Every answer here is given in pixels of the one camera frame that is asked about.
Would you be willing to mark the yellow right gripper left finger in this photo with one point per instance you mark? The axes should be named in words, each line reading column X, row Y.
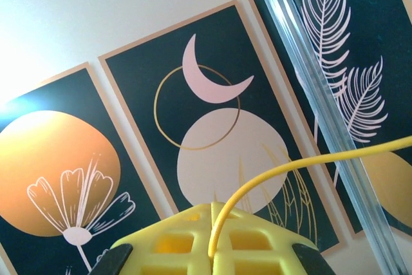
column 167, row 249

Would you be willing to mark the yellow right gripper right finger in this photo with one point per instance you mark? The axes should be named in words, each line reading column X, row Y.
column 264, row 249

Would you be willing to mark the pink crescent moon wall poster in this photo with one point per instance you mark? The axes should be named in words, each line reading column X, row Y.
column 225, row 159

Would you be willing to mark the orange sun flower wall poster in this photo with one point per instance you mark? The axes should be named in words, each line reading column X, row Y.
column 48, row 159

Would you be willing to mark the two pink feathers wall poster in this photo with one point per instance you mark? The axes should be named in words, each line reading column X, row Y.
column 363, row 14

